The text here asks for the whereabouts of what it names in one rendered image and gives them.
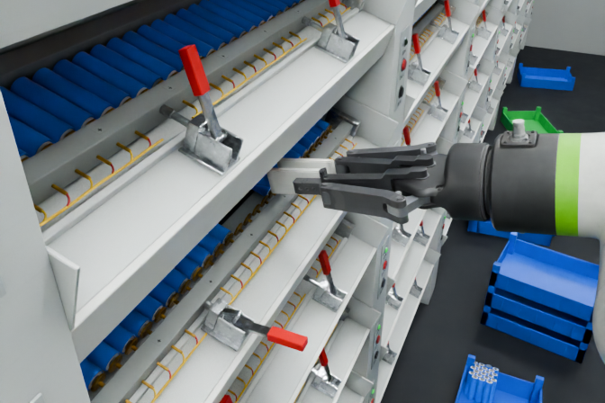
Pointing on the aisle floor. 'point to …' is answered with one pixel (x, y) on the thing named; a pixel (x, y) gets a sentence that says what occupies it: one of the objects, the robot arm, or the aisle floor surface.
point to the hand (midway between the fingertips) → (302, 175)
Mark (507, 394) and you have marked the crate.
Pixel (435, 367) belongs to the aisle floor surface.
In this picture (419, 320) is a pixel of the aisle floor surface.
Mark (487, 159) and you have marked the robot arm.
